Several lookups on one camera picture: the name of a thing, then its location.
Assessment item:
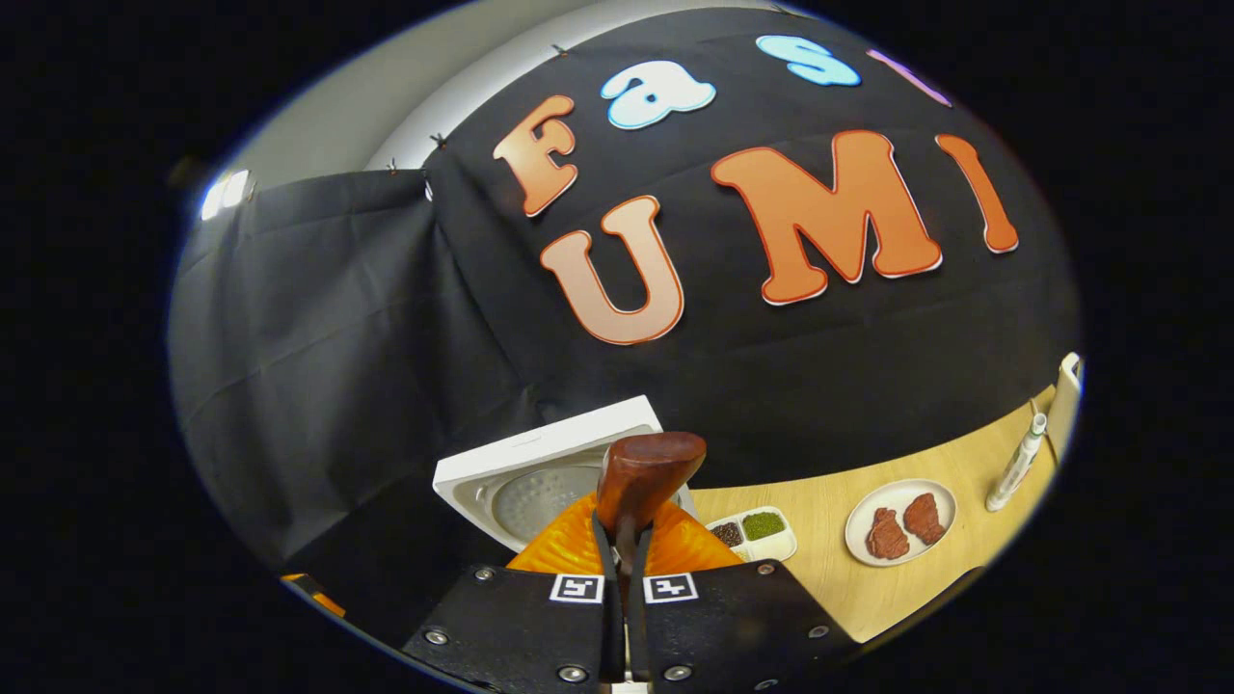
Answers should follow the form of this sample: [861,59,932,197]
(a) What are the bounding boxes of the brown wooden spoon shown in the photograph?
[595,432,708,581]

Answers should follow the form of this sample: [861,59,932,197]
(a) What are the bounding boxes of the white round plate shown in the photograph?
[845,479,958,567]

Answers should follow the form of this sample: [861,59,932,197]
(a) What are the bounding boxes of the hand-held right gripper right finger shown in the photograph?
[627,499,861,691]

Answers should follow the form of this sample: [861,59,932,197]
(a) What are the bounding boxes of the white drink bottle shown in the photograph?
[985,413,1048,513]

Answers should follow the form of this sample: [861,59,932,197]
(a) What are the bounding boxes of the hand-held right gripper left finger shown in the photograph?
[401,492,627,691]

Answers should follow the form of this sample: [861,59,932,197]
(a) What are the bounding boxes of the row of black cloth clips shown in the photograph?
[384,42,572,176]

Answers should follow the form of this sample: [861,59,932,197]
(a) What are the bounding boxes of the white toaster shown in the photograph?
[1046,352,1086,465]

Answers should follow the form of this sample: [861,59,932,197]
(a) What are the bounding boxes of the white rice cooker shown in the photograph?
[432,395,695,553]

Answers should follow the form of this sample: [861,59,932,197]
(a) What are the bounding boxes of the black backdrop cloth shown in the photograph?
[169,8,1083,572]

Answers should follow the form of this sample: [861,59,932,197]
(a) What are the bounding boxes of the brown meat piece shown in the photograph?
[866,507,911,561]
[902,493,947,546]

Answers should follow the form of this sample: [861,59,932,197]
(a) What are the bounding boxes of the white divided bean dish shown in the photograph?
[706,506,798,563]

